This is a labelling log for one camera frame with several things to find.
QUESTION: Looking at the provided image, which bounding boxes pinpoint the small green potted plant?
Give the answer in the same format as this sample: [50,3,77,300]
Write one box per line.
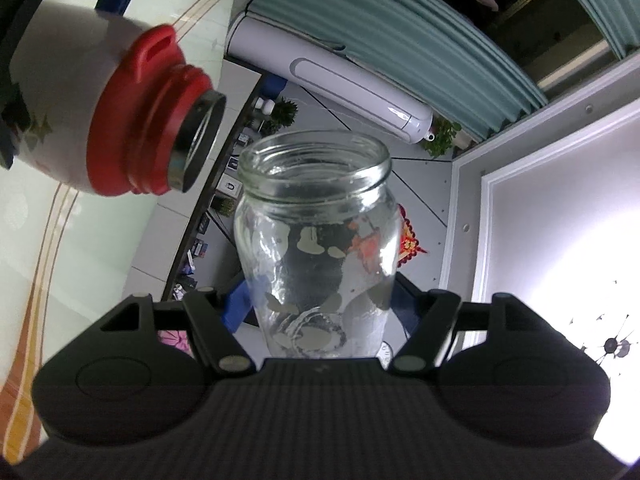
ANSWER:
[274,97,300,132]

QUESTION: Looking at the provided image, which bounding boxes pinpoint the dark window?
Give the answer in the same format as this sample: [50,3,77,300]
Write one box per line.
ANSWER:
[434,0,622,92]

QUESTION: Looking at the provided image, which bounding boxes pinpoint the red hanging knot decoration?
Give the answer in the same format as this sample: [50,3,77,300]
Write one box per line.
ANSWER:
[397,204,430,264]

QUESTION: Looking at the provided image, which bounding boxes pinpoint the dark display shelf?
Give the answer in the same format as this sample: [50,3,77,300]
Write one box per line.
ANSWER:
[160,58,267,302]

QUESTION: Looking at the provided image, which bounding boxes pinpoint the teal pleated curtain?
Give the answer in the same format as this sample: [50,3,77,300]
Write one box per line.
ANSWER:
[250,0,550,142]
[544,0,640,60]

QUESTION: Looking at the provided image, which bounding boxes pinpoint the black wall clock decoration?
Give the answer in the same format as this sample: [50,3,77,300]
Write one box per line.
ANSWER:
[569,280,637,367]

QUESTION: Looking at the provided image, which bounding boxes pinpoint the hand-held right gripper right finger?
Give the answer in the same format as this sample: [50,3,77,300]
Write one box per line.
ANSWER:
[389,274,542,376]

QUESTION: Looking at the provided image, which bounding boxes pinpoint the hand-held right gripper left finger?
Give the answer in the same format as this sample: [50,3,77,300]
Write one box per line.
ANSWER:
[100,280,257,375]

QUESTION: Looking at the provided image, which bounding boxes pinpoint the white thermos bottle red collar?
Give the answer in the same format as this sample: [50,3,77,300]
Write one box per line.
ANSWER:
[7,2,227,197]

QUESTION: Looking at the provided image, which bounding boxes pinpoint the white standing air conditioner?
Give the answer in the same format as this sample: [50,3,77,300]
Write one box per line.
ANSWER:
[225,10,434,145]

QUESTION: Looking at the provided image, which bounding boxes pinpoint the clear glass jar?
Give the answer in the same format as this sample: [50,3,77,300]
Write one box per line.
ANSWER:
[233,130,402,360]

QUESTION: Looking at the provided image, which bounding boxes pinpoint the pink floral cloth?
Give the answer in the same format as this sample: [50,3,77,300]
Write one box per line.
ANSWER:
[158,329,195,358]

